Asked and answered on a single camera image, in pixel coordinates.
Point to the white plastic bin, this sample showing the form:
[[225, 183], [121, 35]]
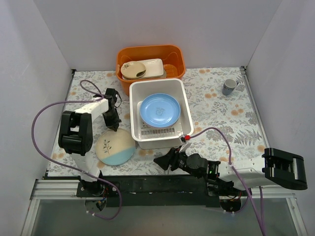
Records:
[[154, 138]]

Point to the orange plastic bin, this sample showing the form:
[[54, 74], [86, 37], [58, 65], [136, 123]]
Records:
[[171, 56]]

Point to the grey ceramic cup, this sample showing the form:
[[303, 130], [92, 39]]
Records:
[[228, 86]]

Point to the floral table mat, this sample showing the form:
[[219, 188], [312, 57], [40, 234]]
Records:
[[233, 115]]

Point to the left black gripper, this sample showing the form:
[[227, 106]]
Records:
[[111, 118]]

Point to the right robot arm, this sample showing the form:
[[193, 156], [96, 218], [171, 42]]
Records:
[[275, 167]]

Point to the cream rectangular tray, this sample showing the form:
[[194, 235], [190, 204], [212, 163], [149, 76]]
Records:
[[154, 68]]

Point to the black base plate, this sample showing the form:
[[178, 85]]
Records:
[[168, 190]]

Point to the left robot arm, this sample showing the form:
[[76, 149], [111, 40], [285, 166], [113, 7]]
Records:
[[76, 136]]

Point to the aluminium rail frame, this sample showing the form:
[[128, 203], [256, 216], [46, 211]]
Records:
[[51, 188]]

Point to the light blue plate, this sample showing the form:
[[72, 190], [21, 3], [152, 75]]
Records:
[[115, 147]]

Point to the cream round floral dish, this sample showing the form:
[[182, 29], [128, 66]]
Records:
[[133, 69]]

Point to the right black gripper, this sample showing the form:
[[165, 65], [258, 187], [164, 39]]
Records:
[[173, 162]]

